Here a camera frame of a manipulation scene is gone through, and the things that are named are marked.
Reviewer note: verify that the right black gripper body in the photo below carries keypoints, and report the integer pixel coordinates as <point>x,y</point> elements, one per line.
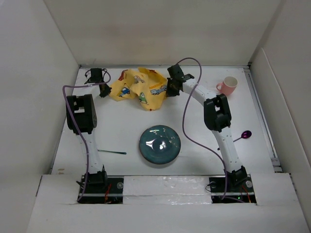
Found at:
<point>170,81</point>

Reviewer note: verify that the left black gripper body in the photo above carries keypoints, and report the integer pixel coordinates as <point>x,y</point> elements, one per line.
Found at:
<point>102,81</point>

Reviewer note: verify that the yellow vehicle-print cloth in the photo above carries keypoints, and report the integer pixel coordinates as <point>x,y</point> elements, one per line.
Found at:
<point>147,85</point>

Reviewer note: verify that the pink ceramic mug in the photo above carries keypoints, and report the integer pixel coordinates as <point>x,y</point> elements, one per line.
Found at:
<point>228,85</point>

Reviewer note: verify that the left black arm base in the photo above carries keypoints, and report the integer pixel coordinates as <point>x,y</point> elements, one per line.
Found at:
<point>100,192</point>

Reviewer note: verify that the dark teal ceramic plate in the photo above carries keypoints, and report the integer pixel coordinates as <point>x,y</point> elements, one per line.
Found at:
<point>159,146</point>

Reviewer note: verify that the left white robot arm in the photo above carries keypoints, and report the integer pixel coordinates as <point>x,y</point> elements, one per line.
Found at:
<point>82,120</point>

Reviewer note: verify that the iridescent purple metal spoon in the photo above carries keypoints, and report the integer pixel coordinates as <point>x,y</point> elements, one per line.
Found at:
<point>245,135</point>

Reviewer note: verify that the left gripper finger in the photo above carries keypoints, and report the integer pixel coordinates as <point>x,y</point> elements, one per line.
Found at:
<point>108,89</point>
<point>103,90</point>

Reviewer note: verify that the iridescent metal fork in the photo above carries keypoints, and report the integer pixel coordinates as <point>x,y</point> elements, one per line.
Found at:
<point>115,152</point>

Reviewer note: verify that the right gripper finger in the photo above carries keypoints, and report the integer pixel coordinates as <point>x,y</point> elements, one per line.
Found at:
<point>170,88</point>
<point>177,87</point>

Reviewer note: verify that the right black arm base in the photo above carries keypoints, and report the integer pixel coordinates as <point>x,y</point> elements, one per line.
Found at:
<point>242,193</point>

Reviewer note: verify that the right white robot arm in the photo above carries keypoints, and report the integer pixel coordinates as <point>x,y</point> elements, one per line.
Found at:
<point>217,118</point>

